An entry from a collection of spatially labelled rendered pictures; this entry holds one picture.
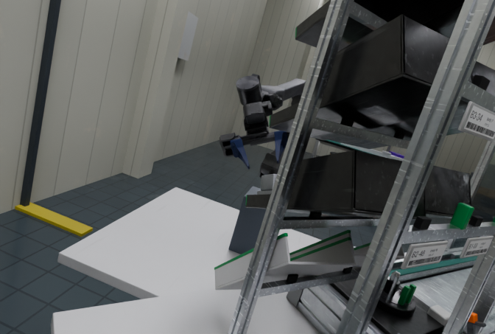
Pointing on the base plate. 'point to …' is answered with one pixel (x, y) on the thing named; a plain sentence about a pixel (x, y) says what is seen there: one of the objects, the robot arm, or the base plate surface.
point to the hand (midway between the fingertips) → (261, 153)
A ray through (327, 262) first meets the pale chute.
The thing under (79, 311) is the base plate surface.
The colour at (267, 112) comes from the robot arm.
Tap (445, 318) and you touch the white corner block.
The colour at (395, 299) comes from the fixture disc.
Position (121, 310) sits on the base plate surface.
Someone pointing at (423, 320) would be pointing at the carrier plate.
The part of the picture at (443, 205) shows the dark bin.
